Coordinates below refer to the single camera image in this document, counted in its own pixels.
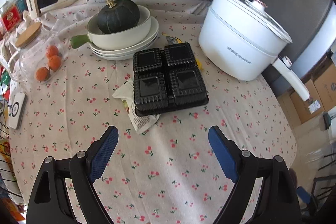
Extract printed paper wrapper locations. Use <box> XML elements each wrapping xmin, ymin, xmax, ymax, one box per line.
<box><xmin>112</xmin><ymin>79</ymin><xmax>160</xmax><ymax>135</ymax></box>

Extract black plastic food tray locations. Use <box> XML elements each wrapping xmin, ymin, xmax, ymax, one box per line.
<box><xmin>133</xmin><ymin>46</ymin><xmax>209</xmax><ymax>117</ymax></box>

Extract yellow snack wrapper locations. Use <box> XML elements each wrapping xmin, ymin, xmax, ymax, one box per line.
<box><xmin>163</xmin><ymin>34</ymin><xmax>203</xmax><ymax>71</ymax></box>

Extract cardboard box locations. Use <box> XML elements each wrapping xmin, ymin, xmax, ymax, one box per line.
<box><xmin>290</xmin><ymin>62</ymin><xmax>336</xmax><ymax>124</ymax></box>

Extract small orange tangerine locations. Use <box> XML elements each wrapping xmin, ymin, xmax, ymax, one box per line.
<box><xmin>46</xmin><ymin>45</ymin><xmax>59</xmax><ymax>59</ymax></box>
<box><xmin>35</xmin><ymin>67</ymin><xmax>50</xmax><ymax>82</ymax></box>
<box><xmin>49</xmin><ymin>55</ymin><xmax>62</xmax><ymax>72</ymax></box>

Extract stacked white plates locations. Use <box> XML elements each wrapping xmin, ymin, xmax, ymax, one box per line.
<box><xmin>89</xmin><ymin>16</ymin><xmax>159</xmax><ymax>61</ymax></box>

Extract cherry print tablecloth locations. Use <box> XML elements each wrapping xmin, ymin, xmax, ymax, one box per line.
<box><xmin>10</xmin><ymin>0</ymin><xmax>297</xmax><ymax>223</ymax></box>

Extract white electric cooking pot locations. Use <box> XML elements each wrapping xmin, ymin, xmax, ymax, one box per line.
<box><xmin>198</xmin><ymin>0</ymin><xmax>310</xmax><ymax>101</ymax></box>

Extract red tea tin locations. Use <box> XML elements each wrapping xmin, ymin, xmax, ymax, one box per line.
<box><xmin>1</xmin><ymin>1</ymin><xmax>22</xmax><ymax>32</ymax></box>

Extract dark green pumpkin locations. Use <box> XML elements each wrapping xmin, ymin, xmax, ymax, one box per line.
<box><xmin>97</xmin><ymin>0</ymin><xmax>140</xmax><ymax>34</ymax></box>

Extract white wireless charger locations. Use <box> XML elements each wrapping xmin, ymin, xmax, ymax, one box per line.
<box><xmin>9</xmin><ymin>92</ymin><xmax>27</xmax><ymax>130</ymax></box>

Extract white bowl green handle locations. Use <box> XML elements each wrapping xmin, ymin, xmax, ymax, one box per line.
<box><xmin>70</xmin><ymin>5</ymin><xmax>151</xmax><ymax>50</ymax></box>

